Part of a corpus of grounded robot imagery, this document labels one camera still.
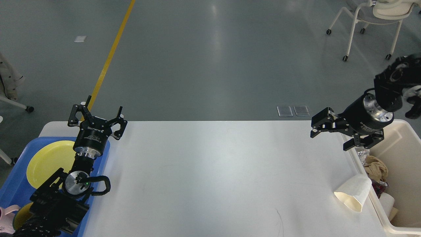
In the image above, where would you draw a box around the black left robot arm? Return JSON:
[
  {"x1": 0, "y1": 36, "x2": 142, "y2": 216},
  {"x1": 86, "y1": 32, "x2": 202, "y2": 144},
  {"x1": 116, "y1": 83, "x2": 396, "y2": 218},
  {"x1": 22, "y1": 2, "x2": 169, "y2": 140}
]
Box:
[{"x1": 12, "y1": 96, "x2": 128, "y2": 237}]

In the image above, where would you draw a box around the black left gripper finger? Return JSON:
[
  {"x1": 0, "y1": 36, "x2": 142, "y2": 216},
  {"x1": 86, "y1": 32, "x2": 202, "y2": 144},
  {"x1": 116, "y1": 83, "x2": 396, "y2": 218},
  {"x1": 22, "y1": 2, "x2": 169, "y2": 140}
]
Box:
[
  {"x1": 100, "y1": 106, "x2": 128, "y2": 140},
  {"x1": 67, "y1": 95, "x2": 102, "y2": 127}
]

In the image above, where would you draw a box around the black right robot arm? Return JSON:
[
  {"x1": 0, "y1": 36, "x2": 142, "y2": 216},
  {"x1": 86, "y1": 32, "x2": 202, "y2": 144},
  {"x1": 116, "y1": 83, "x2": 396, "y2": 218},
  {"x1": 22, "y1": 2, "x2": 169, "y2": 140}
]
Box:
[{"x1": 310, "y1": 54, "x2": 421, "y2": 151}]

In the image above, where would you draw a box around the white rolling chair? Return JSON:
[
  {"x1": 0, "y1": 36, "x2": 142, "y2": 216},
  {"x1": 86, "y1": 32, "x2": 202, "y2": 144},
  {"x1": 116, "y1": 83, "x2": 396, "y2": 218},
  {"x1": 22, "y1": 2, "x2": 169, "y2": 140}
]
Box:
[{"x1": 326, "y1": 0, "x2": 420, "y2": 62}]

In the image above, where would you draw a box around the white paper cup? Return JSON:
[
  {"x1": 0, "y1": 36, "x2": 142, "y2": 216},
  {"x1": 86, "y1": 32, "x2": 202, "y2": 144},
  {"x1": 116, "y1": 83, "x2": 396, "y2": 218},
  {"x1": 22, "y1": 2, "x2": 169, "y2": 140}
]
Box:
[
  {"x1": 379, "y1": 192, "x2": 395, "y2": 218},
  {"x1": 334, "y1": 174, "x2": 372, "y2": 213}
]

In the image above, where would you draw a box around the beige plastic bin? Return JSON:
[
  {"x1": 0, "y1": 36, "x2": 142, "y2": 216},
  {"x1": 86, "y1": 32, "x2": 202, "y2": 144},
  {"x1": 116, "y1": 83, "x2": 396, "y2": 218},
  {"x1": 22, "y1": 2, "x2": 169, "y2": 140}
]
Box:
[{"x1": 367, "y1": 119, "x2": 421, "y2": 237}]

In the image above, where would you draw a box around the white polka-dot cloth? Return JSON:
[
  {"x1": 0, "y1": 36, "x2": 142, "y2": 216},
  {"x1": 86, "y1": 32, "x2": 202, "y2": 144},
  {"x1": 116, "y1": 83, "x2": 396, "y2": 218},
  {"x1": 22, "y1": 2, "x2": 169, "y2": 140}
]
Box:
[{"x1": 0, "y1": 54, "x2": 25, "y2": 101}]

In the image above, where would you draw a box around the yellow plastic plate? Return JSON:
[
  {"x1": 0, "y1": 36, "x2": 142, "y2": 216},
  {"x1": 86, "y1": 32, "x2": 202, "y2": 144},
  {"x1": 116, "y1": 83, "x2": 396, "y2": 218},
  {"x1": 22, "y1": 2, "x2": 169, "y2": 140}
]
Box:
[{"x1": 26, "y1": 141, "x2": 76, "y2": 189}]

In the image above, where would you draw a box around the white chair leg with caster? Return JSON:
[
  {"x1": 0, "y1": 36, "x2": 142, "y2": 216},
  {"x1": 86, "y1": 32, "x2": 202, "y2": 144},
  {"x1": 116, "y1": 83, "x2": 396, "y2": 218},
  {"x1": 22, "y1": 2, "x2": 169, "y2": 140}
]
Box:
[{"x1": 0, "y1": 96, "x2": 34, "y2": 113}]

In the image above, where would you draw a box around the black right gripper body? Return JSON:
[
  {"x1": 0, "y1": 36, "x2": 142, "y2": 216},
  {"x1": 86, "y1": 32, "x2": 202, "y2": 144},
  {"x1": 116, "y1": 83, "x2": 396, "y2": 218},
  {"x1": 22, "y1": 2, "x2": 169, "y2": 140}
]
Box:
[{"x1": 341, "y1": 93, "x2": 394, "y2": 135}]

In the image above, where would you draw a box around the aluminium foil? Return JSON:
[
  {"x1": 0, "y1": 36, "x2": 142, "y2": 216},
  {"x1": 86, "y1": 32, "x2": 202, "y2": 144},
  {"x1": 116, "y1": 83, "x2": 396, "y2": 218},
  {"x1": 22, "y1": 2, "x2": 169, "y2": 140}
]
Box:
[{"x1": 355, "y1": 147, "x2": 370, "y2": 165}]

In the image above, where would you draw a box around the pink mug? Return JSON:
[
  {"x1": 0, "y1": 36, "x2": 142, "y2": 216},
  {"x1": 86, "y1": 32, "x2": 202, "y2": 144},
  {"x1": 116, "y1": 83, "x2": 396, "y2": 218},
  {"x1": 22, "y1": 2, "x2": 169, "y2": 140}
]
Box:
[{"x1": 0, "y1": 205, "x2": 20, "y2": 234}]

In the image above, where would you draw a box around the metal floor socket plate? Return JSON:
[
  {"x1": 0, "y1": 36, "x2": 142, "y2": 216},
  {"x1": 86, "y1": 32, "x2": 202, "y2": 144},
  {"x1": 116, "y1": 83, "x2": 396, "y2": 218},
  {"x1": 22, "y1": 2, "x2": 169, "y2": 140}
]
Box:
[{"x1": 277, "y1": 105, "x2": 311, "y2": 117}]

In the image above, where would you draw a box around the blue plastic tray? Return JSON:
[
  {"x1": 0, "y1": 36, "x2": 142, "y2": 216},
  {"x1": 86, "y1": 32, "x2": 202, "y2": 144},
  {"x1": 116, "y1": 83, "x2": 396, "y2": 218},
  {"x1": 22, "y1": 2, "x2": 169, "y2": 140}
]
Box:
[{"x1": 0, "y1": 137, "x2": 111, "y2": 237}]

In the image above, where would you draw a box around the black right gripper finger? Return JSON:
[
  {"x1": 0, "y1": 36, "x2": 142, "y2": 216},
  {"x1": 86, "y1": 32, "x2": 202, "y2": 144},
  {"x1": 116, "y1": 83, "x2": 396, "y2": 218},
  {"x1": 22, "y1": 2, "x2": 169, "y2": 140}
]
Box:
[
  {"x1": 343, "y1": 130, "x2": 384, "y2": 151},
  {"x1": 310, "y1": 107, "x2": 351, "y2": 138}
]

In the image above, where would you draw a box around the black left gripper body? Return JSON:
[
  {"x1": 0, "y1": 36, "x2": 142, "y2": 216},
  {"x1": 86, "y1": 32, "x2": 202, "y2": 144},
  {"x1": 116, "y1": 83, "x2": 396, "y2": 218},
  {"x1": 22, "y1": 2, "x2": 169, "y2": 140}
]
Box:
[{"x1": 73, "y1": 124, "x2": 112, "y2": 160}]

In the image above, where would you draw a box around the teal green mug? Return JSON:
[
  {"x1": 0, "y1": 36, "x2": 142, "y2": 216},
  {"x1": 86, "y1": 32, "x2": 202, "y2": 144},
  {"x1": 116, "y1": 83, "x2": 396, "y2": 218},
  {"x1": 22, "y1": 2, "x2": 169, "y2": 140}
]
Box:
[{"x1": 12, "y1": 202, "x2": 33, "y2": 231}]

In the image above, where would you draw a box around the red foil snack wrapper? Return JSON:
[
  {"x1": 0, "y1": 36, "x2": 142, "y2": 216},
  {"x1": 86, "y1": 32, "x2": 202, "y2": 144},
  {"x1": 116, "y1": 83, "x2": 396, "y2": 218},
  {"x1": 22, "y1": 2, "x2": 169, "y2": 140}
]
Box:
[{"x1": 371, "y1": 179, "x2": 388, "y2": 198}]

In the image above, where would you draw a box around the brown paper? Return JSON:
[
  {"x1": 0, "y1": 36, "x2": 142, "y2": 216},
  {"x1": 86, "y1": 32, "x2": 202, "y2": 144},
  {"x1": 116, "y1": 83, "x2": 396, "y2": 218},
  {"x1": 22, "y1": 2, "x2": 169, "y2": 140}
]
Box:
[{"x1": 363, "y1": 155, "x2": 388, "y2": 183}]

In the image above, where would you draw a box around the brown paper bag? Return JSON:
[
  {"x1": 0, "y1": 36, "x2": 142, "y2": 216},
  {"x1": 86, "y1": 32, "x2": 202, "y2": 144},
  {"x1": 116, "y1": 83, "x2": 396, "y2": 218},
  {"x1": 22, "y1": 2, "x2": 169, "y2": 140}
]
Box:
[{"x1": 388, "y1": 207, "x2": 399, "y2": 222}]

